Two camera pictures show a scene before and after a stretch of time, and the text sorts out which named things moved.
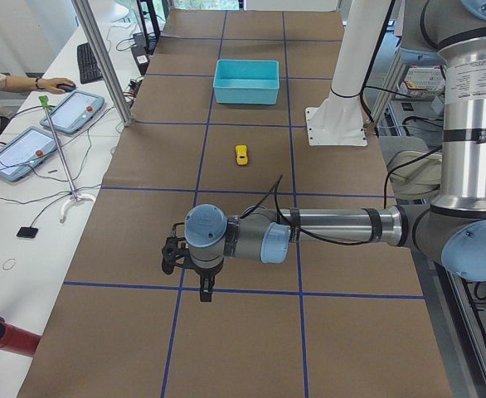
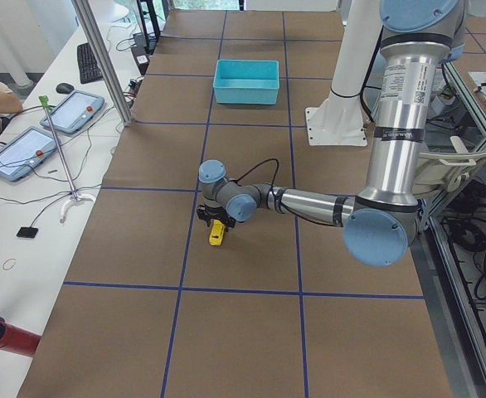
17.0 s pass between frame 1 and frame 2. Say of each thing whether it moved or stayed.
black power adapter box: stayed
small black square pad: stayed
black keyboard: stayed
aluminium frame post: stayed
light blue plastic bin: stayed
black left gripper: moved
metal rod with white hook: stayed
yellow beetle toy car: moved
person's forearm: moved
